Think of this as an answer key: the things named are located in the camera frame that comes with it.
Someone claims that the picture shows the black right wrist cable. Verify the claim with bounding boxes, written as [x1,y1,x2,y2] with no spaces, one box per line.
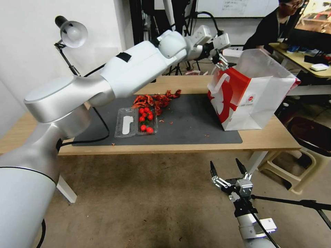
[247,204,276,248]

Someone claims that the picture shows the light wooden desk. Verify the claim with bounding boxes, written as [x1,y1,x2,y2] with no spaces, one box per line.
[268,42,331,79]

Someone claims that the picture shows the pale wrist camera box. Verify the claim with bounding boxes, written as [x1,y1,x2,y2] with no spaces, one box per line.
[235,179,253,198]
[214,33,231,51]

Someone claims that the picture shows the dark grey table mat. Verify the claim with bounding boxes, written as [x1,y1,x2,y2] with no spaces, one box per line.
[72,93,243,147]

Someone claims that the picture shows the dried red chili pile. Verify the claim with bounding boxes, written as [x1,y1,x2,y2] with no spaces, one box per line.
[131,89,182,116]

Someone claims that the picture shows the beige plastic stool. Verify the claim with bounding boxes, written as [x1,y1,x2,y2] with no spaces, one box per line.
[258,148,318,195]

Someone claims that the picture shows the black round chair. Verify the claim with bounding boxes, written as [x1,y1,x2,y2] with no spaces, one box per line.
[286,116,331,157]

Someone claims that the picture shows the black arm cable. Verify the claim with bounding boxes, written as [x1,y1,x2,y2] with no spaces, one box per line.
[55,104,111,152]

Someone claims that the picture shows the black background tripod stand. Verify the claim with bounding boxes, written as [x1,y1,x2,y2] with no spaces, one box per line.
[165,59,188,76]

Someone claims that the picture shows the red white delivery bag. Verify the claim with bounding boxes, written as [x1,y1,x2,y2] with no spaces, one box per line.
[207,49,302,132]

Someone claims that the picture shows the wooden table white legs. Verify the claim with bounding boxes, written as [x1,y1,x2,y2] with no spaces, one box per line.
[0,75,302,204]

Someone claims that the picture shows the computer monitor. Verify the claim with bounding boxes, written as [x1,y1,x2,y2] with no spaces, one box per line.
[294,0,331,34]

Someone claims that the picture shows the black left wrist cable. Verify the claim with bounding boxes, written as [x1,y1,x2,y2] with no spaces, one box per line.
[195,11,224,37]

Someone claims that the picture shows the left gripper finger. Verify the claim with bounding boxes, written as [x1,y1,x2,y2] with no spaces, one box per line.
[218,51,237,69]
[210,53,226,72]

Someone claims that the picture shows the white wall board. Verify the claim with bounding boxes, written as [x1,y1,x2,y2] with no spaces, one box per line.
[196,0,280,19]

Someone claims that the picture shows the person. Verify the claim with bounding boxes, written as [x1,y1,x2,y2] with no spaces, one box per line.
[243,0,304,56]

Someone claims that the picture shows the silver desk lamp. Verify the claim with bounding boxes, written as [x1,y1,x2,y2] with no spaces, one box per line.
[53,15,89,77]

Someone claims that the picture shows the clear plastic takeout box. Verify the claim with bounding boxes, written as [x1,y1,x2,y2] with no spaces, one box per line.
[114,106,159,139]

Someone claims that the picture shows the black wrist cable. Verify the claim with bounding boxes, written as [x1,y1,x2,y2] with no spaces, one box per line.
[247,204,276,248]
[195,11,224,37]

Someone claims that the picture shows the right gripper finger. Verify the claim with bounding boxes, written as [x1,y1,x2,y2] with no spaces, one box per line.
[235,158,253,183]
[209,161,232,192]

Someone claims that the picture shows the black tripod rod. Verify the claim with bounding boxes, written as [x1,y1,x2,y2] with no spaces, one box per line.
[250,195,331,231]

